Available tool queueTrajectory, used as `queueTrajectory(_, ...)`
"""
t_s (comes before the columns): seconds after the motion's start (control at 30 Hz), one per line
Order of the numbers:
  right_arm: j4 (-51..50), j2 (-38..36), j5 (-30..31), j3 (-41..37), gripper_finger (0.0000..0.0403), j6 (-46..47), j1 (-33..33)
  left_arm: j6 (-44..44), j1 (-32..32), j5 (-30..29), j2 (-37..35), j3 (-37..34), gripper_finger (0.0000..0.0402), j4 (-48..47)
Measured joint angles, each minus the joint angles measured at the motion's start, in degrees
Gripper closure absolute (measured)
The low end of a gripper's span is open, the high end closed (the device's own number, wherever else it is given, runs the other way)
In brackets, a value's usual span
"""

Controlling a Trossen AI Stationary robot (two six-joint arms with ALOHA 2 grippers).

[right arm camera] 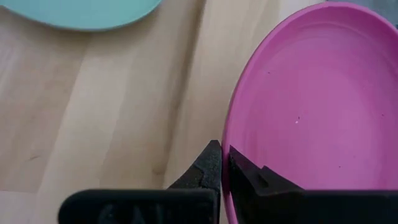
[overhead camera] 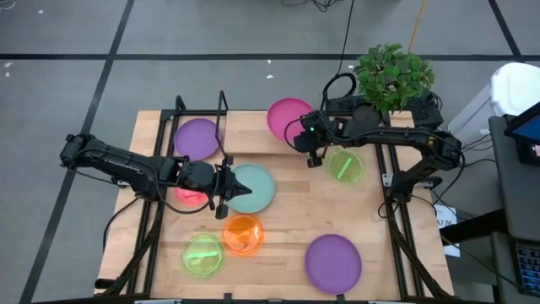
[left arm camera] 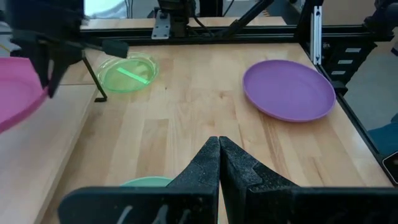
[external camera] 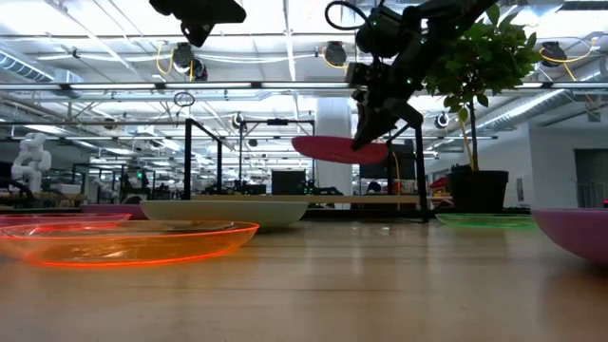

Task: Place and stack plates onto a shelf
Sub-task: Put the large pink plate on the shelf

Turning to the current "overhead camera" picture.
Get wooden shelf black legs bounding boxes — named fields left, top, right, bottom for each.
left=213, top=90, right=334, bottom=160

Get red translucent plate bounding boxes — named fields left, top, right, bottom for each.
left=175, top=187, right=210, bottom=207

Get green translucent plate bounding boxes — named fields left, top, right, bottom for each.
left=327, top=148, right=365, bottom=184
left=181, top=233, right=226, bottom=279

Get dark keyboard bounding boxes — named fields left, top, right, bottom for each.
left=512, top=242, right=540, bottom=296

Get green leafy plant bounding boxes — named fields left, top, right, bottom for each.
left=353, top=42, right=436, bottom=114

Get orange translucent plate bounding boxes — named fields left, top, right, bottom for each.
left=220, top=214, right=266, bottom=258

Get black tablet screen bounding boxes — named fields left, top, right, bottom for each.
left=504, top=100, right=540, bottom=166

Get white paper sheet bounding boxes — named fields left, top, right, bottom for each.
left=433, top=204, right=462, bottom=258

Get black computer box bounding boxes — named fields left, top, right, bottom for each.
left=327, top=90, right=444, bottom=131

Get yellow cable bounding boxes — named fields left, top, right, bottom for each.
left=407, top=0, right=429, bottom=54

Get magenta pink plastic plate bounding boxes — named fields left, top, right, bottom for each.
left=266, top=97, right=316, bottom=144

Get black desk beam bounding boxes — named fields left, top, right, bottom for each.
left=438, top=209, right=507, bottom=246

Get purple plastic plate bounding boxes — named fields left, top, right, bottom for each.
left=173, top=117, right=223, bottom=162
left=304, top=233, right=364, bottom=296

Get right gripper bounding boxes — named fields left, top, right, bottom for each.
left=294, top=111, right=341, bottom=169

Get black plant pot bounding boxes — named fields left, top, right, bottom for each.
left=352, top=104, right=383, bottom=128

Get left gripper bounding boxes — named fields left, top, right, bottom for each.
left=181, top=155, right=253, bottom=220

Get black arm base cable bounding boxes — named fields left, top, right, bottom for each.
left=102, top=196, right=143, bottom=254

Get grey desk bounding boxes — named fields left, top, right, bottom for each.
left=489, top=114, right=540, bottom=304

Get white plastic bin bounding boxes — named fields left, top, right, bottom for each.
left=489, top=62, right=540, bottom=117

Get black metal table frame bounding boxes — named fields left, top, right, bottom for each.
left=94, top=95, right=455, bottom=304

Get teal plastic plate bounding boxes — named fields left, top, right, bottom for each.
left=225, top=163, right=277, bottom=214

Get black cable bundle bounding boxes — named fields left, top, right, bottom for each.
left=281, top=0, right=343, bottom=13

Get black floor cable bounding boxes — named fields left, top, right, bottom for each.
left=322, top=0, right=358, bottom=111

